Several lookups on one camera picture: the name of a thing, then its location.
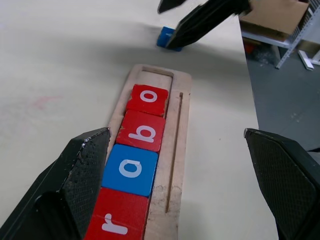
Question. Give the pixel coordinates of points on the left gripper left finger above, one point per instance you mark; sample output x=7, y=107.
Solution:
x=50, y=195

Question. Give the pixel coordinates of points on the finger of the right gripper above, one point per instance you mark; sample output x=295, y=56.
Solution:
x=170, y=4
x=205, y=22

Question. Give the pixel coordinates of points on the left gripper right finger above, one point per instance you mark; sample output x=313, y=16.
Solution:
x=290, y=185

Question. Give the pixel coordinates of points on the blue letter tile t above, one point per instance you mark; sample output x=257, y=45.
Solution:
x=163, y=36

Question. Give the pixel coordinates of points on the red letter tile o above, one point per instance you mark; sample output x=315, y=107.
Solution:
x=140, y=105

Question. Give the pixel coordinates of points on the red letter tile b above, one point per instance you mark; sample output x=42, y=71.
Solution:
x=147, y=120

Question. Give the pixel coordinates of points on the red letter tile r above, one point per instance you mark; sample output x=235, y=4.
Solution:
x=120, y=215

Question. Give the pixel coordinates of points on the blue letter 'a' tile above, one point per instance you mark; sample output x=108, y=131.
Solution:
x=130, y=185

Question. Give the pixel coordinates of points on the wooden letter tray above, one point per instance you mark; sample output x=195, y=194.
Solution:
x=182, y=112

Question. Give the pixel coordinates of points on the brown cardboard box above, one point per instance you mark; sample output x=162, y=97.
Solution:
x=275, y=17

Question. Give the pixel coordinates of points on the white metal shelf rack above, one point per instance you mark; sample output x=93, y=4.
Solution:
x=285, y=53

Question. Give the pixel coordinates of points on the white floor bracket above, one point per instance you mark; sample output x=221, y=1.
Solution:
x=307, y=61

